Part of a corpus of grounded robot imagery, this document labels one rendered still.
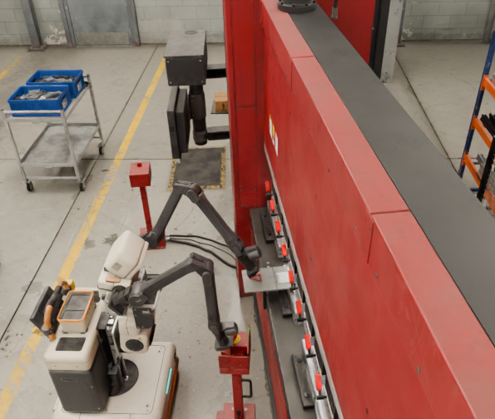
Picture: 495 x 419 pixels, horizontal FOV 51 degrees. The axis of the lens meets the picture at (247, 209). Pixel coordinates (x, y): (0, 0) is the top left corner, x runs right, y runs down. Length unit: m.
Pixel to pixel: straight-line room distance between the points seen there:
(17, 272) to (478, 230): 4.20
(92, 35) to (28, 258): 5.72
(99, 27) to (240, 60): 6.90
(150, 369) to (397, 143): 2.42
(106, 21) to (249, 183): 6.69
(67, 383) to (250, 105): 1.94
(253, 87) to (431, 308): 2.38
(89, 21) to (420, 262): 9.12
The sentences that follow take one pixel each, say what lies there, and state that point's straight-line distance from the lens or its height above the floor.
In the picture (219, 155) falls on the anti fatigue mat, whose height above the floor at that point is 0.02.
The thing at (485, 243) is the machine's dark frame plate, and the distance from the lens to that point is 1.26.
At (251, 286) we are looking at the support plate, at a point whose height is 1.00.
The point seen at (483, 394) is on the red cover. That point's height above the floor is 2.30.
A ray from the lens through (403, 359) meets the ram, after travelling 1.25.
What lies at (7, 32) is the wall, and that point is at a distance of 10.61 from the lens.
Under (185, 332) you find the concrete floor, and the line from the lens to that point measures 4.06.
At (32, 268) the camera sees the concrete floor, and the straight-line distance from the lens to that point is 4.95.
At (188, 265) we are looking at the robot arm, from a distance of 2.40.
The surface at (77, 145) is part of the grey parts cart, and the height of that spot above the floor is 0.33.
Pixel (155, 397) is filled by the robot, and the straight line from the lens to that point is 3.41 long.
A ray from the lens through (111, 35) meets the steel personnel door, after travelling 9.91.
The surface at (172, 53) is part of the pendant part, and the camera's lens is 3.37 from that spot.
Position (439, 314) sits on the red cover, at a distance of 1.07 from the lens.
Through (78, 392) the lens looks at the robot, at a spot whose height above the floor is 0.50.
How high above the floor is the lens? 3.05
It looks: 36 degrees down
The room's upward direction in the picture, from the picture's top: 2 degrees counter-clockwise
